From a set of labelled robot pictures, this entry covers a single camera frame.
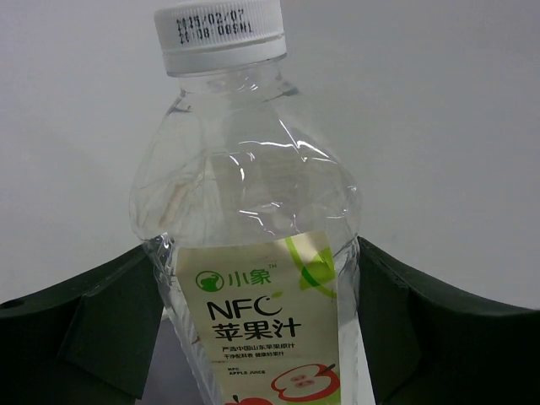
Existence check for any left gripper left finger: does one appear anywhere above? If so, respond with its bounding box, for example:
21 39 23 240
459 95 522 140
1 246 163 404

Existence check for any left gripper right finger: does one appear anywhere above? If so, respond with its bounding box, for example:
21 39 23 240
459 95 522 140
358 238 539 404

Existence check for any apple juice labelled clear bottle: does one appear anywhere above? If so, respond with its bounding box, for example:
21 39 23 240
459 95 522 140
130 1 361 404

